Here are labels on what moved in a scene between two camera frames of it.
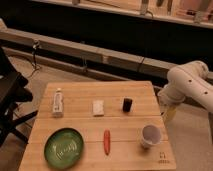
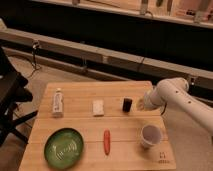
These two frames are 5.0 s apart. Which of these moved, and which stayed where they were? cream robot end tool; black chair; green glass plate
Moved: cream robot end tool
Stayed: black chair; green glass plate
